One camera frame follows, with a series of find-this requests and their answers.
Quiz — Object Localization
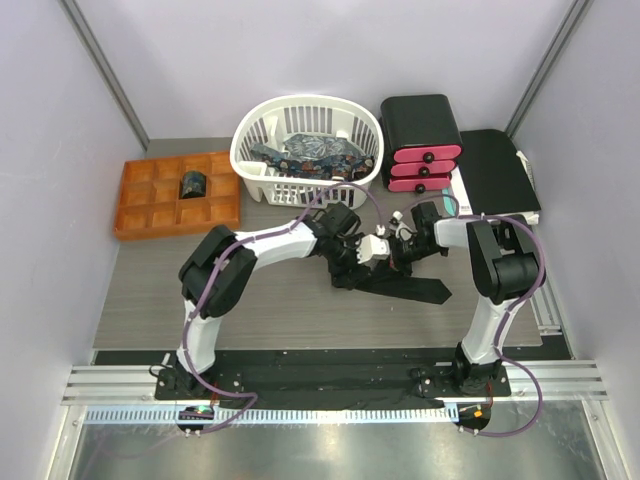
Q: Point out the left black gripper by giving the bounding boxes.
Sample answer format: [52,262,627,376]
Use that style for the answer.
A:
[325,233,370,289]

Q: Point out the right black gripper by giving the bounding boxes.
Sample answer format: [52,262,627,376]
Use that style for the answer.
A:
[371,234,446,284]

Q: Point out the black tie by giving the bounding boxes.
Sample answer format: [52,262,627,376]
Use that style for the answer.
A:
[346,261,452,305]

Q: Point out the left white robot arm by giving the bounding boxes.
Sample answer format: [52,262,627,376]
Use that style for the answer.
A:
[175,203,369,399]

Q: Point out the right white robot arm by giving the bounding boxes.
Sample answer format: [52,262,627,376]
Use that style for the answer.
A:
[389,202,546,396]

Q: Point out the floral patterned ties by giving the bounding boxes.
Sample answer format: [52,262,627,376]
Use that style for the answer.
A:
[250,133,376,181]

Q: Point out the white teal book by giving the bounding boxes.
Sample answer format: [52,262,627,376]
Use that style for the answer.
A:
[443,150,535,215]

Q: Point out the black folder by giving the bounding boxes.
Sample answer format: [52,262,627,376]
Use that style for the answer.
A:
[457,129,541,215]

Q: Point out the black pink drawer box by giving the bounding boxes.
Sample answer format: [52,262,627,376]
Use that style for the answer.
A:
[380,94,463,194]

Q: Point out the white plastic basket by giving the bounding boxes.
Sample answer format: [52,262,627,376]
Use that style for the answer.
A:
[230,95,385,207]

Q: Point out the rolled dark patterned tie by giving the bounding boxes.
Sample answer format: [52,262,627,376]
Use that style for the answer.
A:
[179,170,207,199]

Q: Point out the orange wooden compartment tray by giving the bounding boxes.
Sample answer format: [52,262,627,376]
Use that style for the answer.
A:
[113,151,241,241]

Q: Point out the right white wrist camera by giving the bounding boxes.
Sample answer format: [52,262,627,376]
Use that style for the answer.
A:
[390,210,414,241]

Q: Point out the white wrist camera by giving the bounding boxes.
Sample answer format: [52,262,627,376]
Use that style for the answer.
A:
[390,210,414,241]
[356,225,391,264]

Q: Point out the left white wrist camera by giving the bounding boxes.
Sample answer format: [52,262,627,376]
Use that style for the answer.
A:
[356,225,391,264]

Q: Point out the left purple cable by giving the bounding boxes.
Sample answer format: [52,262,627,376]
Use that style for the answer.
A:
[177,182,389,436]

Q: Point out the purple cable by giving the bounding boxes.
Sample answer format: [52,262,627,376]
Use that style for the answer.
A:
[177,182,389,436]
[399,194,546,438]

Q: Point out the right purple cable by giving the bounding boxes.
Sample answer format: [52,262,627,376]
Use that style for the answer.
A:
[399,194,546,438]

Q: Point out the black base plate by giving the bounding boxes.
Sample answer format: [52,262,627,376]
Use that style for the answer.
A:
[154,348,511,411]

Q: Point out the aluminium rail frame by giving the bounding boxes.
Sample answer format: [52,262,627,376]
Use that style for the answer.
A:
[47,360,630,479]

